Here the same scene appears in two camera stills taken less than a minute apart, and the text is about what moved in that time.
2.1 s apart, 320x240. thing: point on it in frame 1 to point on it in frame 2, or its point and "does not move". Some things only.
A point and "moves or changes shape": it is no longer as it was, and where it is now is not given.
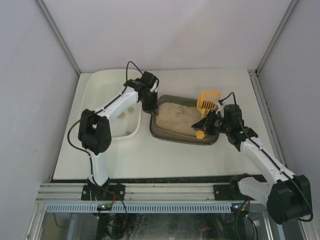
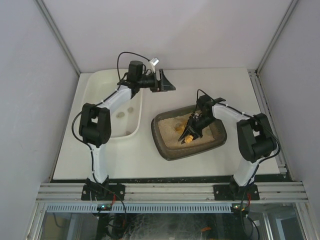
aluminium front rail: x=134 y=191 does not move
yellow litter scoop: x=206 y=102 moves or changes shape
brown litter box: x=177 y=114 moves or changes shape
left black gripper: x=150 y=102 to x=159 y=81
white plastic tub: x=99 y=86 does not move
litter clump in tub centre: x=122 y=115 does not move
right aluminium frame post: x=258 y=69 does not move
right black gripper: x=210 y=124 to x=194 y=128
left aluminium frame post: x=57 y=33 does not move
